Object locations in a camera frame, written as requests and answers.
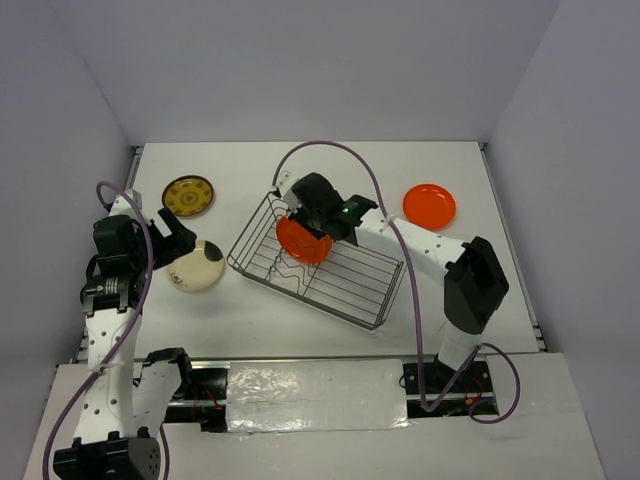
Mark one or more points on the black wire dish rack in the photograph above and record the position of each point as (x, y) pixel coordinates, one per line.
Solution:
(356, 285)

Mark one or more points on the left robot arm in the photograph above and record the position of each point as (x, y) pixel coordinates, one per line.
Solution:
(112, 427)

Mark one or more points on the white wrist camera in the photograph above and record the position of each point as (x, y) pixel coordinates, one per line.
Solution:
(283, 189)
(127, 204)

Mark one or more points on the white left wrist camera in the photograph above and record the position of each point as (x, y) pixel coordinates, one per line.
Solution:
(127, 204)

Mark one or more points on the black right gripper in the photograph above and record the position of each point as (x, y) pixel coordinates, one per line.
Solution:
(298, 217)

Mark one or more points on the orange plastic plate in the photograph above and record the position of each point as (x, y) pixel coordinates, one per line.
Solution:
(300, 244)
(429, 206)

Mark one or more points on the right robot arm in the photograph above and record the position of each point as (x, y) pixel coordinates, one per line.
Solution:
(470, 273)

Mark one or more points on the cream floral plate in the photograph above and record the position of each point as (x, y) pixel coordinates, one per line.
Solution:
(189, 275)

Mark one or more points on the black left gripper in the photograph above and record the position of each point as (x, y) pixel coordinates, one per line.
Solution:
(181, 241)

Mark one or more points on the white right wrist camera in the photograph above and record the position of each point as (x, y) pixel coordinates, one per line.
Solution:
(283, 189)

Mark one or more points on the silver foil tape patch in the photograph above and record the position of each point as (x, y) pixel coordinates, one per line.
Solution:
(327, 395)

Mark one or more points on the metal base rail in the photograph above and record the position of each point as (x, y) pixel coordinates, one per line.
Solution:
(202, 399)

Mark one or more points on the yellow patterned plate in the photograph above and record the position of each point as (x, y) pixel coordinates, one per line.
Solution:
(188, 196)

